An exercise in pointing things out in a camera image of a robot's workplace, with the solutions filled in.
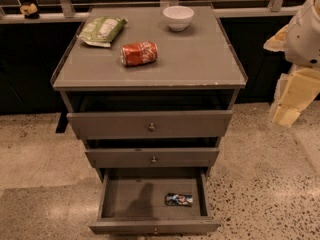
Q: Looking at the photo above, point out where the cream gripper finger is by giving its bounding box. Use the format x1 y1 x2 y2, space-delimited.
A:
268 67 320 128

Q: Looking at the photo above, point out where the blue silver redbull can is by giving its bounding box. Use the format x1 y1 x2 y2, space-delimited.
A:
165 193 193 207

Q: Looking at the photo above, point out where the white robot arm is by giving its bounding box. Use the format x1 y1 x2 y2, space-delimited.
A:
263 0 320 127

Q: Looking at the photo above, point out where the grey drawer cabinet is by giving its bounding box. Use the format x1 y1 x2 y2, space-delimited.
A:
50 4 249 182

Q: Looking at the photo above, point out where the grey top drawer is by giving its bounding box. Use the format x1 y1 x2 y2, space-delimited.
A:
67 110 232 140

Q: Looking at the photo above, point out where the grey drawer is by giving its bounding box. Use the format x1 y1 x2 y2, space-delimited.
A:
90 168 220 235
86 148 219 168
67 110 232 140

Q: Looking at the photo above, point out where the red coca cola can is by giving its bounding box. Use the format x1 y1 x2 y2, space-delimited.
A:
120 41 158 67

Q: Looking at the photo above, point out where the grey bottom drawer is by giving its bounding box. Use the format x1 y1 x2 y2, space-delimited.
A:
90 168 220 235

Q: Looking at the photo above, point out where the grey middle drawer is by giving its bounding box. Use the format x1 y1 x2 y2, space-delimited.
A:
86 148 219 168

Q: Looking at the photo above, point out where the metal window railing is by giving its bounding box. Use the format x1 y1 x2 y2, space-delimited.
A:
0 0 320 25

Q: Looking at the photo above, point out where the white bowl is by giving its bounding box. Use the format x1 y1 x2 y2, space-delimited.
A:
163 6 194 31

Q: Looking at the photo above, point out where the green chip bag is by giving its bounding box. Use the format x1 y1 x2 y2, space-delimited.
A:
78 16 127 48

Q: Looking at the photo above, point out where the small yellow black object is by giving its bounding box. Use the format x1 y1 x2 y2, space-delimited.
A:
20 3 39 19

